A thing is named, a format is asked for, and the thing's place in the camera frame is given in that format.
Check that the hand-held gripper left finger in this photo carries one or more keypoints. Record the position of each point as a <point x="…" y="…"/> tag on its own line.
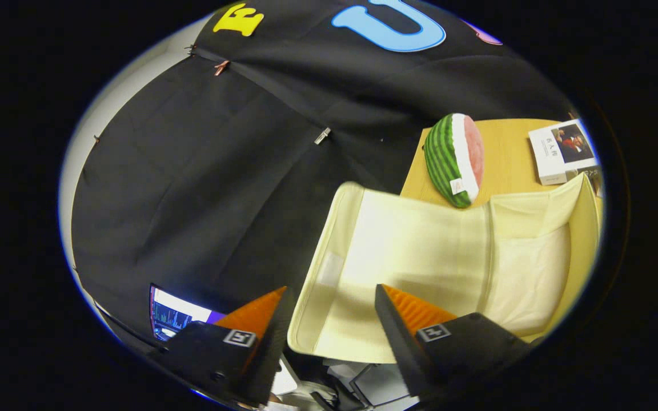
<point x="275" y="348"/>

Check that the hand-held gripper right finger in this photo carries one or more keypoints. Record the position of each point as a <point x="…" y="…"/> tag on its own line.
<point x="400" y="342"/>

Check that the beige fabric storage box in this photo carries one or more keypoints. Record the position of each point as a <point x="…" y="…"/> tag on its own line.
<point x="420" y="245"/>

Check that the computer monitor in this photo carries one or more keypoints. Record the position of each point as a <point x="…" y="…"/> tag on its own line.
<point x="175" y="314"/>

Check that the watermelon slice plush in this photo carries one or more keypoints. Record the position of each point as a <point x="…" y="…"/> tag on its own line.
<point x="443" y="160"/>

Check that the silver clip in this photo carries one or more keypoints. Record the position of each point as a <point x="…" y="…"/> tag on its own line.
<point x="322" y="136"/>

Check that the white book with portrait cover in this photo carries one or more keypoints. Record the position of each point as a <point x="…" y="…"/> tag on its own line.
<point x="546" y="154"/>

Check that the copper clip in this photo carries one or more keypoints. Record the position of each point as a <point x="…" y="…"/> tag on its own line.
<point x="221" y="67"/>

